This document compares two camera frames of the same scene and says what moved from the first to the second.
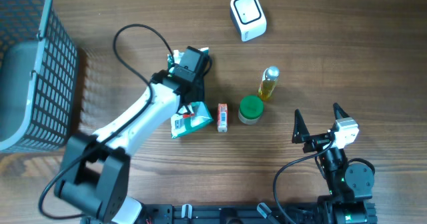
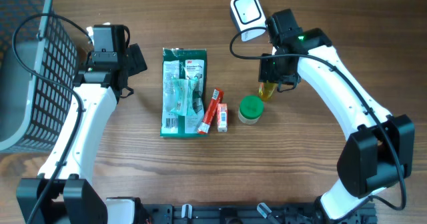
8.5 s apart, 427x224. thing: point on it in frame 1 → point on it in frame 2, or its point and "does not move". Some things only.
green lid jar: [251, 109] does not move
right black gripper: [301, 135] → [265, 74]
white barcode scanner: [248, 16] does not move
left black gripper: [199, 81] → [135, 60]
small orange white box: [223, 117] does not move
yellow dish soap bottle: [268, 82] does not move
